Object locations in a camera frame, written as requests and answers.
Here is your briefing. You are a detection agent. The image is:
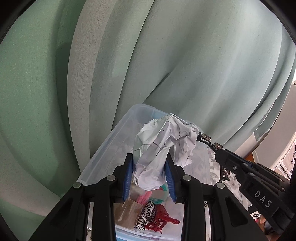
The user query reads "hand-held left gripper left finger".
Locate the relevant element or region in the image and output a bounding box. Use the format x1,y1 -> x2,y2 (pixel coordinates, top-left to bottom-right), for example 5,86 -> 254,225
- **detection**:
30,153 -> 134,241

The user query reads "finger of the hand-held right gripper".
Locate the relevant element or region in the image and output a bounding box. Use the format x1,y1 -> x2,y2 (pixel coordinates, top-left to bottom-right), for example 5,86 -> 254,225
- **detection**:
214,148 -> 255,180
252,162 -> 292,194

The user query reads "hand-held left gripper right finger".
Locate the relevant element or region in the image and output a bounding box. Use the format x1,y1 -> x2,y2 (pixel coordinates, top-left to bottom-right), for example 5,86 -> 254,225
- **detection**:
165,153 -> 269,241

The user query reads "pink hair roller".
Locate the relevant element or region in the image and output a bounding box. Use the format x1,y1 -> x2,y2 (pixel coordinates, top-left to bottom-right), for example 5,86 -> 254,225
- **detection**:
134,191 -> 153,205

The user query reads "white paper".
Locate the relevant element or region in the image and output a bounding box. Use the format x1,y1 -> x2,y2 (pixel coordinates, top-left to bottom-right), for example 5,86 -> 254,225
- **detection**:
134,113 -> 199,192

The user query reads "clear plastic storage container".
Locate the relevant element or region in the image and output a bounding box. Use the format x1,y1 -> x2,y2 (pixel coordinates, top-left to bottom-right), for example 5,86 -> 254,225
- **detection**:
76,104 -> 212,241

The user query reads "brown tape roll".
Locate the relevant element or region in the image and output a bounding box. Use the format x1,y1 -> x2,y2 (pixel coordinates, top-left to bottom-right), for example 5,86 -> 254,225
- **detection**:
113,198 -> 145,230

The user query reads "red hair claw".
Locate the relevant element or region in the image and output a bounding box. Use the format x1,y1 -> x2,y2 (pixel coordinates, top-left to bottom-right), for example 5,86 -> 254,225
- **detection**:
144,204 -> 181,233

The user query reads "black and white spotted scrunchie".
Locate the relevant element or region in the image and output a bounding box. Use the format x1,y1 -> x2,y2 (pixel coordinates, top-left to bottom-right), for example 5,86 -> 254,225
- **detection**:
135,200 -> 158,230

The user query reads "beige quilted cover with lace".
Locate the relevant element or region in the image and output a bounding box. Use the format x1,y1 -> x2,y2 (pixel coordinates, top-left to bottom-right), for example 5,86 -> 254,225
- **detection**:
273,141 -> 296,179

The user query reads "pale green curtain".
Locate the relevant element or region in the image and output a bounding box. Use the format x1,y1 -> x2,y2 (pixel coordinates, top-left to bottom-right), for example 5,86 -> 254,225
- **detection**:
0,0 -> 296,216

